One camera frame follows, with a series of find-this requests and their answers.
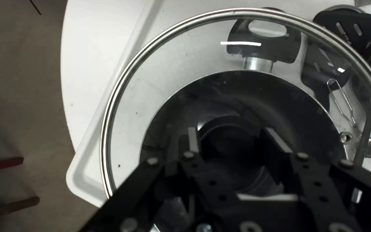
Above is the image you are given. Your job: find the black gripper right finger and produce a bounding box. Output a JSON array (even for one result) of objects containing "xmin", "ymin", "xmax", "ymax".
[{"xmin": 258, "ymin": 128, "xmax": 371, "ymax": 232}]

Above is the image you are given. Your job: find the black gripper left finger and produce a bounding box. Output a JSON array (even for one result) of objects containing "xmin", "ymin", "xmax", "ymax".
[{"xmin": 79, "ymin": 132, "xmax": 239, "ymax": 232}]

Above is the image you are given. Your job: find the glass pot lid black knob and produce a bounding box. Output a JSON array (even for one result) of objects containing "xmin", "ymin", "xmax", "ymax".
[{"xmin": 101, "ymin": 8, "xmax": 371, "ymax": 194}]

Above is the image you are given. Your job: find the black slotted spatula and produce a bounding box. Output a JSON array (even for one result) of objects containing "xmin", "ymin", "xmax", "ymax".
[{"xmin": 301, "ymin": 5, "xmax": 371, "ymax": 107}]

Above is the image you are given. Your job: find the white plastic tray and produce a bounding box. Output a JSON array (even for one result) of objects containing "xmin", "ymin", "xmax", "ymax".
[{"xmin": 64, "ymin": 0, "xmax": 371, "ymax": 209}]

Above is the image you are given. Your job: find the white round table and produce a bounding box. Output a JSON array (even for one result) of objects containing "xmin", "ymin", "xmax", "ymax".
[{"xmin": 60, "ymin": 0, "xmax": 150, "ymax": 148}]

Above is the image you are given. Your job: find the black pot with handles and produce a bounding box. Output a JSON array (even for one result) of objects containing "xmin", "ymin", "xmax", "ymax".
[{"xmin": 140, "ymin": 18, "xmax": 350, "ymax": 199}]

